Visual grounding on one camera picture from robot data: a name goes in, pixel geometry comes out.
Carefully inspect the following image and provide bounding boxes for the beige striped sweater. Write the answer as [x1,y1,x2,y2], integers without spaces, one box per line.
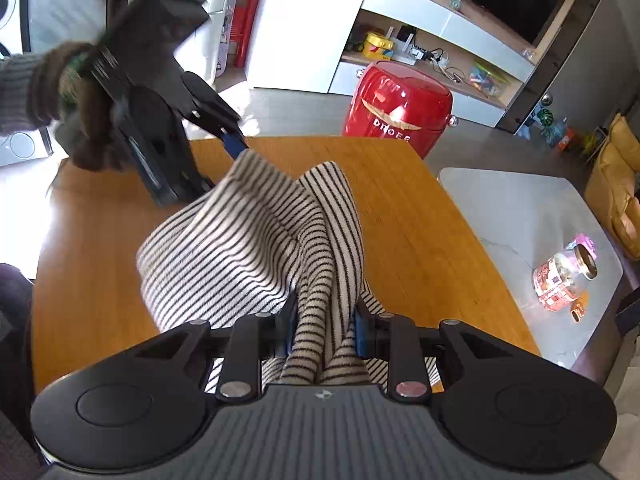
[137,151,387,385]

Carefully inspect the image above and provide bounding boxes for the gloved left hand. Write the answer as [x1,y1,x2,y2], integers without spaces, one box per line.
[26,41,131,172]

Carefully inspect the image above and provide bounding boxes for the red barrel stool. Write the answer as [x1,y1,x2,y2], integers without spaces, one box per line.
[343,61,458,157]

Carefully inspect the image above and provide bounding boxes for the white marble coffee table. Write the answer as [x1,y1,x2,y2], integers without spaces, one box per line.
[438,167,623,368]

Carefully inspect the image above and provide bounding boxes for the glass jar with gold lid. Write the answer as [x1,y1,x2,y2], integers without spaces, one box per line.
[532,243,598,312]

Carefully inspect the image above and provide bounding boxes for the small orange bottle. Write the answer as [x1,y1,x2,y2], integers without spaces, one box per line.
[570,290,589,323]

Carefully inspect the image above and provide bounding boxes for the white TV shelf unit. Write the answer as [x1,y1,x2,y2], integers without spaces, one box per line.
[354,0,542,127]

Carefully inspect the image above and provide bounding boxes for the blue water bottle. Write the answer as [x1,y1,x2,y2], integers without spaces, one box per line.
[541,118,567,148]

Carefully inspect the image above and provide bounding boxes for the yellow lounge armchair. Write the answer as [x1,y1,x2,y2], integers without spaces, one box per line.
[585,113,640,261]

